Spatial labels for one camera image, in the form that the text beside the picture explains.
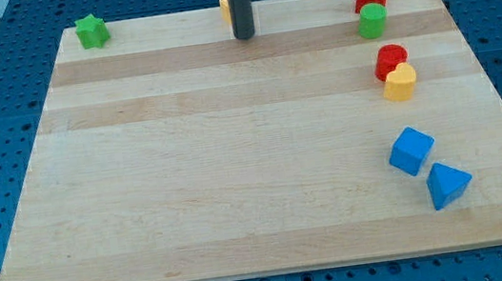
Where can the yellow heart block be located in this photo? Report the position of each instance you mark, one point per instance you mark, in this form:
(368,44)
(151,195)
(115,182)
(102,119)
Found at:
(400,83)

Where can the light wooden board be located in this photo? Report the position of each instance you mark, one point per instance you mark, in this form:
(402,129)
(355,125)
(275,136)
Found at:
(178,153)

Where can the red cylinder block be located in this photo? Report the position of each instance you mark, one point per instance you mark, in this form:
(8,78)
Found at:
(388,57)

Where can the green cylinder block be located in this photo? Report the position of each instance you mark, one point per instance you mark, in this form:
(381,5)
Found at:
(372,21)

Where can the blue cube block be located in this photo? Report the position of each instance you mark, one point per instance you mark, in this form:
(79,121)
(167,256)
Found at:
(410,150)

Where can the blue triangular prism block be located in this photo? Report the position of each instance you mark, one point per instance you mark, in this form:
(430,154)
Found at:
(445,184)

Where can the yellow block behind rod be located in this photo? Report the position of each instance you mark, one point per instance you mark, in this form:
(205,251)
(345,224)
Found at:
(225,11)

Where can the green star block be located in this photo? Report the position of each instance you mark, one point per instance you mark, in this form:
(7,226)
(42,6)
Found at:
(92,32)

